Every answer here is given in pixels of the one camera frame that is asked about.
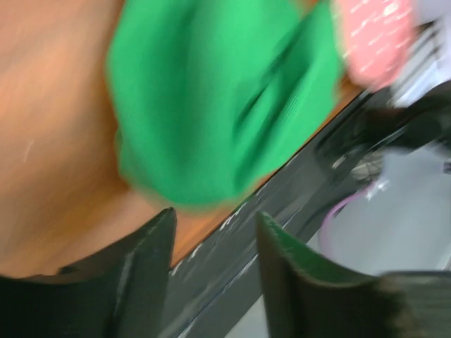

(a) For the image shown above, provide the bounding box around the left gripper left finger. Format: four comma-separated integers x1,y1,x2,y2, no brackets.
1,208,176,338

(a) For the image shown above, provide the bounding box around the pink dotted plate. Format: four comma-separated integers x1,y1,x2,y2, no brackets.
330,0,415,92

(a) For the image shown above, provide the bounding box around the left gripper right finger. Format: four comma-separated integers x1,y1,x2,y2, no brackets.
256,213,450,338

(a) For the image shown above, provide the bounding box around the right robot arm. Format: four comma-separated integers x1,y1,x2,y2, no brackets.
318,18,450,161

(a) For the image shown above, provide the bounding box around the bright green tank top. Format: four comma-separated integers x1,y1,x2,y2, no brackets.
106,1,343,206

